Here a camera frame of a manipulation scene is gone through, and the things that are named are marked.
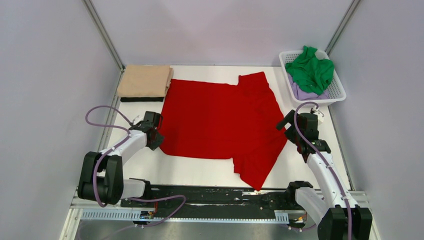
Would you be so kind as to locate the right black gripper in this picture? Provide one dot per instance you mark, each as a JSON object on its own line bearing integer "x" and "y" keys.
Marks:
{"x": 288, "y": 118}

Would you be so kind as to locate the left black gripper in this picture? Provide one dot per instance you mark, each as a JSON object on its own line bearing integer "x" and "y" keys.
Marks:
{"x": 156, "y": 145}

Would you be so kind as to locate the red t shirt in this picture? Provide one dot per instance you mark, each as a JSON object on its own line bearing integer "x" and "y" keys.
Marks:
{"x": 221, "y": 121}

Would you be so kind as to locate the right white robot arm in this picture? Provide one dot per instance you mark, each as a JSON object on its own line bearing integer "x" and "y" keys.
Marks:
{"x": 337, "y": 215}

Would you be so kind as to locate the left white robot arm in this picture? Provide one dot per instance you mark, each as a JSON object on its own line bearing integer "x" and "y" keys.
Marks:
{"x": 102, "y": 179}

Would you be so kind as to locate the folded beige t shirt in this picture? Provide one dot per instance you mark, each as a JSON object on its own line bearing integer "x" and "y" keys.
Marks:
{"x": 145, "y": 81}

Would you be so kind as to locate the green t shirt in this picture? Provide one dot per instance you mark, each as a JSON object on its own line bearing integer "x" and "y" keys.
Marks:
{"x": 311, "y": 74}

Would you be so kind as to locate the white plastic basket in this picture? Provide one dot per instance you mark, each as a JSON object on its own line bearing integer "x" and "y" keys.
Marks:
{"x": 334, "y": 93}

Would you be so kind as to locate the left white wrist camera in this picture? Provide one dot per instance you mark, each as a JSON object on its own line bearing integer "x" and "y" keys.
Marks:
{"x": 137, "y": 119}

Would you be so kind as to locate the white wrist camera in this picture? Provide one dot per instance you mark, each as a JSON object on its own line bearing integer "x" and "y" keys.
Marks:
{"x": 137, "y": 119}
{"x": 320, "y": 115}

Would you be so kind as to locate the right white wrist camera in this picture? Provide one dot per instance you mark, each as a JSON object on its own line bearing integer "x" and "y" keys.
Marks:
{"x": 320, "y": 115}

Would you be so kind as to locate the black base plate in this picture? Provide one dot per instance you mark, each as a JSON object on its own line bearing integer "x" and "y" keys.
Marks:
{"x": 293, "y": 215}

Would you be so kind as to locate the white slotted cable duct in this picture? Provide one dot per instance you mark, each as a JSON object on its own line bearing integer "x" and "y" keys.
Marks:
{"x": 277, "y": 217}

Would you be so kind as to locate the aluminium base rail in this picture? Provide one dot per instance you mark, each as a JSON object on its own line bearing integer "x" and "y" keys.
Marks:
{"x": 163, "y": 199}

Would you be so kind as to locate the right aluminium frame post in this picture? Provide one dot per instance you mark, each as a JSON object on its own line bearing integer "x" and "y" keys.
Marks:
{"x": 352, "y": 8}

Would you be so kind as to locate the aluminium frame post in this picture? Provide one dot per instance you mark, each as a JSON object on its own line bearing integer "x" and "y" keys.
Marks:
{"x": 91, "y": 9}
{"x": 352, "y": 8}

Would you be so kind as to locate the left aluminium frame post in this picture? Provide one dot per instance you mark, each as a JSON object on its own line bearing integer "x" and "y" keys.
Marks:
{"x": 91, "y": 9}

